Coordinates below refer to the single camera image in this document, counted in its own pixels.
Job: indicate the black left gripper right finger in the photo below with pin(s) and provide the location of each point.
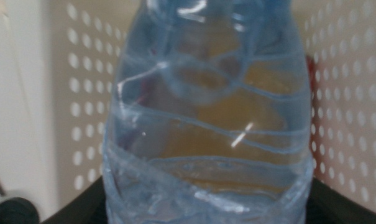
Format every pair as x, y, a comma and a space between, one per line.
337, 208

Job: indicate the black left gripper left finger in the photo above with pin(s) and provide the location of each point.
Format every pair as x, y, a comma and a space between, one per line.
82, 208

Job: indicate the clear water bottle blue cap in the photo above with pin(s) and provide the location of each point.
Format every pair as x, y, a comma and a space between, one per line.
206, 124

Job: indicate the black round base part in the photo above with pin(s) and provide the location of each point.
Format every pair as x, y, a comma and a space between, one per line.
13, 211

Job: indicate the white perforated plastic basket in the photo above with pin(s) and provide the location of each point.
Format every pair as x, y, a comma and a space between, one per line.
346, 93

